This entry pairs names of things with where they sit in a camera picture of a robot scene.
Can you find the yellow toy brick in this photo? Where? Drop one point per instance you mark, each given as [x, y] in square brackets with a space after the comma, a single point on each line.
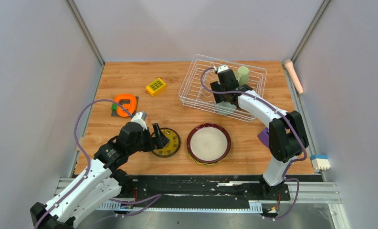
[156, 87]

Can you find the orange toy on grey base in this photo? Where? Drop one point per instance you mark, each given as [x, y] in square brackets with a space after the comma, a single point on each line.
[128, 101]

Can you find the yellow dotted plate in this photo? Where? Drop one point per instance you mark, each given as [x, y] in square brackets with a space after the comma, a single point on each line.
[204, 164]

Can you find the brown-rimmed white plate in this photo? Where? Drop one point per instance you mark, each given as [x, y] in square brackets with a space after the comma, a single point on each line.
[208, 143]

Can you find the light teal bowl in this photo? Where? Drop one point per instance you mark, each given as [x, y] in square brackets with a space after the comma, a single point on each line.
[225, 108]

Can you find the white wire dish rack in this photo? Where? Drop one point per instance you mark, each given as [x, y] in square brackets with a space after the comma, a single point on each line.
[192, 94]

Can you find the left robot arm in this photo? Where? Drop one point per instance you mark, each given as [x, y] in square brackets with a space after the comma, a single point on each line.
[101, 180]

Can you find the purple metronome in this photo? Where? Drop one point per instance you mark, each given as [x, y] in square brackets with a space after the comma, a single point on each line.
[263, 136]

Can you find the yellow patterned black-rimmed plate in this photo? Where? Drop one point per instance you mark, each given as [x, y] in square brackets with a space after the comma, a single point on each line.
[173, 142]

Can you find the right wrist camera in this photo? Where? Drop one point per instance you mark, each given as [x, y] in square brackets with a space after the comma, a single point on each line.
[221, 69]

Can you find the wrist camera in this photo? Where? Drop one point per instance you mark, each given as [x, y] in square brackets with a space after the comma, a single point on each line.
[221, 69]
[140, 118]

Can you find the beige cylinder handle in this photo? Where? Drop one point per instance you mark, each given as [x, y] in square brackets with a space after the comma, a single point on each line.
[289, 66]

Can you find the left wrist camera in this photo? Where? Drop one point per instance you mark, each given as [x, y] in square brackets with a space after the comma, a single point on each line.
[140, 118]

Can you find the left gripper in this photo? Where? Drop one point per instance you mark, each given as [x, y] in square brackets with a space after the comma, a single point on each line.
[159, 141]

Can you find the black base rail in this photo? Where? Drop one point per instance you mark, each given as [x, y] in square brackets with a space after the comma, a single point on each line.
[203, 191]

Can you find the light green mug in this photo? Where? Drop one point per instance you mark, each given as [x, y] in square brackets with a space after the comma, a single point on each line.
[242, 75]

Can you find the black plate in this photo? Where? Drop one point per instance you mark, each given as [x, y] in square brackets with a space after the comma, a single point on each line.
[176, 148]

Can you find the blue and white toy brick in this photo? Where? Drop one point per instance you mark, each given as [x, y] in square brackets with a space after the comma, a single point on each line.
[320, 162]

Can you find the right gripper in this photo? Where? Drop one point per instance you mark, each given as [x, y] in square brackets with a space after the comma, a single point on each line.
[216, 86]

